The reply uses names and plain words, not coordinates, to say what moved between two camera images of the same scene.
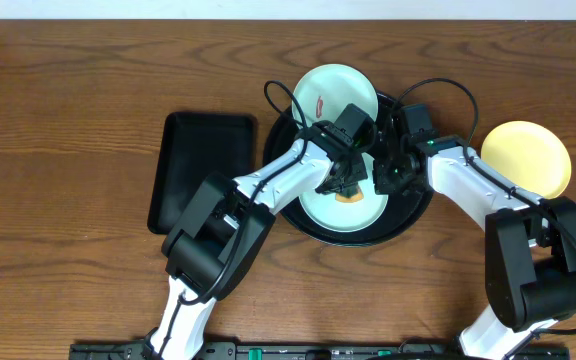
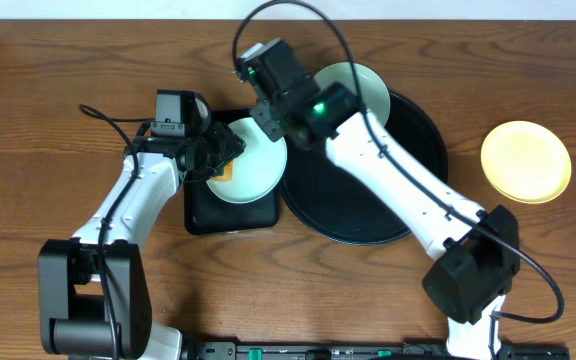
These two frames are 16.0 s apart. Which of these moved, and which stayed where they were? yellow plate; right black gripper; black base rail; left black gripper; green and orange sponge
Moved: right black gripper; green and orange sponge; left black gripper
Stayed: yellow plate; black base rail
